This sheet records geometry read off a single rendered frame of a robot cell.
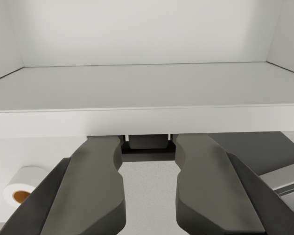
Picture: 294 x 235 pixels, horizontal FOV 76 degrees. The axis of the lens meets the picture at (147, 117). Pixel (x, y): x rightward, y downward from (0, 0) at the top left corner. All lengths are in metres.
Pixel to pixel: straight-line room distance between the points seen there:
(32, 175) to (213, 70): 0.33
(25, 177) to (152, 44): 0.30
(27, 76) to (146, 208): 1.66
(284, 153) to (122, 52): 0.49
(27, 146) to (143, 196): 1.35
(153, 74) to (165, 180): 1.39
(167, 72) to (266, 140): 0.50
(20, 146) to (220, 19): 0.34
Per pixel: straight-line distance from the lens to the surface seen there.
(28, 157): 0.39
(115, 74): 0.16
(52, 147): 0.36
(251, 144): 0.62
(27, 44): 0.21
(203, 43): 0.19
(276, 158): 0.58
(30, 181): 0.38
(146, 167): 1.42
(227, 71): 0.17
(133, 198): 1.67
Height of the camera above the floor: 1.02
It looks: 61 degrees down
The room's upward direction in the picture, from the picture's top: 178 degrees clockwise
